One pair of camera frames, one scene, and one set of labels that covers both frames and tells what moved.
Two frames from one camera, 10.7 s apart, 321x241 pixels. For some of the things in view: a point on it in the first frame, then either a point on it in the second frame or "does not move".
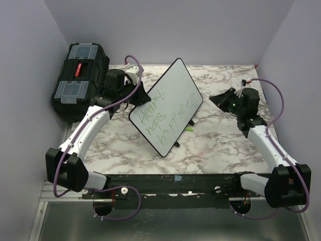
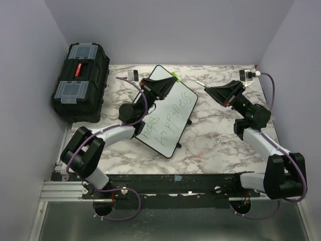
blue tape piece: [177, 177] does not move
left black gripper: [142, 96] → [158, 89]
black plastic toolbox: [81, 80] does not move
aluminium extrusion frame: [48, 195] does not move
